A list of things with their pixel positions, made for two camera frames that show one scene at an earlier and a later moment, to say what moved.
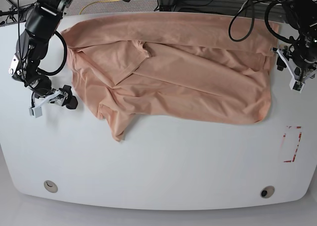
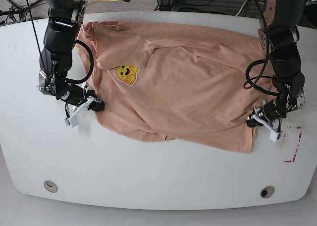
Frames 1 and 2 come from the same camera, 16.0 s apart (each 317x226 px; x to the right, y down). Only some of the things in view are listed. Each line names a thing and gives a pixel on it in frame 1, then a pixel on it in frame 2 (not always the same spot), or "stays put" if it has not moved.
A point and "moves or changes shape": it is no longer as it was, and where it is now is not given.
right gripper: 300,70 -> 271,113
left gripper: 58,96 -> 80,98
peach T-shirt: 209,68 moves or changes shape
